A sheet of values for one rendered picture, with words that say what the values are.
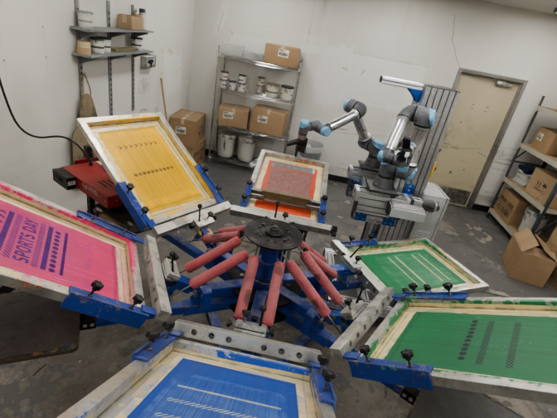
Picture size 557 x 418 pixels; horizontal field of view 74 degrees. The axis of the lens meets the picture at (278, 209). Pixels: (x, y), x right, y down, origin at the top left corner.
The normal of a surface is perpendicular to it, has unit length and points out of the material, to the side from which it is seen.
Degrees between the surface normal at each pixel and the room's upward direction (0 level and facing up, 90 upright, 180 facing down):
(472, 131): 90
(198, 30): 90
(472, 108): 90
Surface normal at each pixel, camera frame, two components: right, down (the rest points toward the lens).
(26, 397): 0.17, -0.88
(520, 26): -0.12, 0.42
